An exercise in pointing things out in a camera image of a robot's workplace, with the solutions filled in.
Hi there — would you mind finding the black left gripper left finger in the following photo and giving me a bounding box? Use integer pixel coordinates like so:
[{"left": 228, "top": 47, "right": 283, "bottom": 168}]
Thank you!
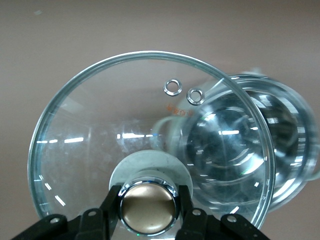
[{"left": 11, "top": 184, "right": 125, "bottom": 240}]

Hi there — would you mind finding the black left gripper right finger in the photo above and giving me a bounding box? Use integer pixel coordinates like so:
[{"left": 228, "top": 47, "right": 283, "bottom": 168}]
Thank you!
[{"left": 176, "top": 184, "right": 271, "bottom": 240}]

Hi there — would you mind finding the glass pot lid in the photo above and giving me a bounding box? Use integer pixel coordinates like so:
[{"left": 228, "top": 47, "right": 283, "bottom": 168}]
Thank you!
[{"left": 26, "top": 50, "right": 277, "bottom": 237}]

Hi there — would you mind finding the grey pot with steel rim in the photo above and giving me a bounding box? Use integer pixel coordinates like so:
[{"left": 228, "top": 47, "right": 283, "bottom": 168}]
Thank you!
[{"left": 152, "top": 67, "right": 320, "bottom": 220}]

